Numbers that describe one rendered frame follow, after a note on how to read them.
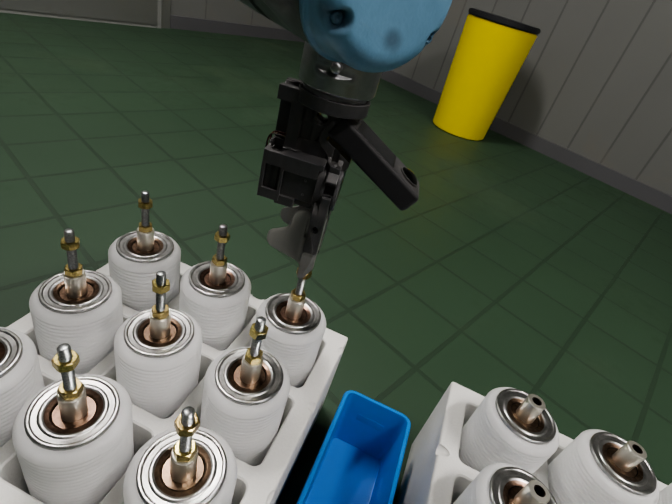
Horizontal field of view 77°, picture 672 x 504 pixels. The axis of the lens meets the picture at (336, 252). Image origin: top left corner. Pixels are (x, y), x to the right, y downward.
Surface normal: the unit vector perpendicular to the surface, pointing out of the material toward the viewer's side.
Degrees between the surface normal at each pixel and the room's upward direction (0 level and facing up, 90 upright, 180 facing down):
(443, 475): 0
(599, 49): 90
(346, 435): 88
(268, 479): 0
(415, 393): 0
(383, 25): 90
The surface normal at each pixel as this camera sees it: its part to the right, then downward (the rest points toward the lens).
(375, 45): 0.50, 0.58
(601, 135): -0.68, 0.27
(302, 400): 0.25, -0.80
